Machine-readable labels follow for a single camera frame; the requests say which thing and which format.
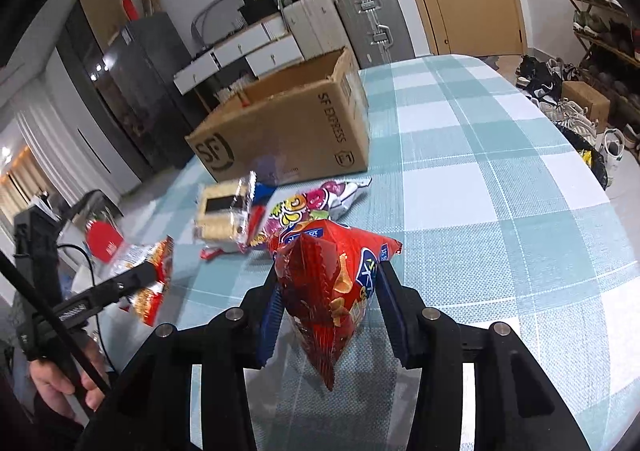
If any red noodle snack packet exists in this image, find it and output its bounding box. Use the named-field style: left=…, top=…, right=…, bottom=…
left=107, top=237, right=175, bottom=328

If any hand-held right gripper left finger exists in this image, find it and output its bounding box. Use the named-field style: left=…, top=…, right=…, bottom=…
left=75, top=261, right=286, bottom=451

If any white drawer desk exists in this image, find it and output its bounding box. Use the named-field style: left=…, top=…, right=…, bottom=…
left=173, top=16, right=306, bottom=96

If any grey refrigerator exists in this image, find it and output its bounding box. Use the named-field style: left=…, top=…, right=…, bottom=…
left=102, top=11, right=201, bottom=166

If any clear cracker packet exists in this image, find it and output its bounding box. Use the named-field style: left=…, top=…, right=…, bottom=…
left=192, top=171, right=258, bottom=247

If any red triangular chip bag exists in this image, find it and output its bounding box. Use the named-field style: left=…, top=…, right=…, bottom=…
left=267, top=219, right=403, bottom=392

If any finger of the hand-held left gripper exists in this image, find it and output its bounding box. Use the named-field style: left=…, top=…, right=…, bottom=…
left=52, top=262, right=160, bottom=332

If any pile of sneakers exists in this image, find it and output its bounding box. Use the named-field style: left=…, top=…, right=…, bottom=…
left=515, top=55, right=628, bottom=166

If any small cardboard box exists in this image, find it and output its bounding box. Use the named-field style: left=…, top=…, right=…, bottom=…
left=561, top=81, right=612, bottom=134

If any black trash bag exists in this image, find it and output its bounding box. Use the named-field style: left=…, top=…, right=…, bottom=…
left=552, top=123, right=611, bottom=189

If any purple grape candy bag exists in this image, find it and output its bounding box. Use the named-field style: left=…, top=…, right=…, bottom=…
left=250, top=178, right=373, bottom=252

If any white curtain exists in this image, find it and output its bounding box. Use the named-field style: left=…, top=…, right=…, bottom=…
left=15, top=106, right=91, bottom=232

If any silver suitcase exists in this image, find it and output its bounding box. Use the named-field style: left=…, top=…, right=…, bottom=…
left=334, top=0, right=416, bottom=69

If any wooden shoe rack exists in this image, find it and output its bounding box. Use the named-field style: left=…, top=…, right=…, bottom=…
left=570, top=0, right=640, bottom=96

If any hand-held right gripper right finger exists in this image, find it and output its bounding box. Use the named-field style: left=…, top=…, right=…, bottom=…
left=377, top=261, right=591, bottom=451

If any white metal frame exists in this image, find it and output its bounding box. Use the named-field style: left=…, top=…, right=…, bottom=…
left=191, top=0, right=251, bottom=52

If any person's left hand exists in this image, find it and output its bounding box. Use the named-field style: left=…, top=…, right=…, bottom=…
left=30, top=331, right=108, bottom=417

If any dark glass cabinet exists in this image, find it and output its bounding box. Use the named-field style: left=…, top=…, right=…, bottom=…
left=55, top=0, right=156, bottom=182

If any beige suitcase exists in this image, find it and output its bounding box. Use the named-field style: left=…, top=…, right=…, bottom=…
left=280, top=0, right=346, bottom=60

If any red pouch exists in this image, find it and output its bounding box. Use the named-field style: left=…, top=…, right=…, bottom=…
left=85, top=220, right=126, bottom=264

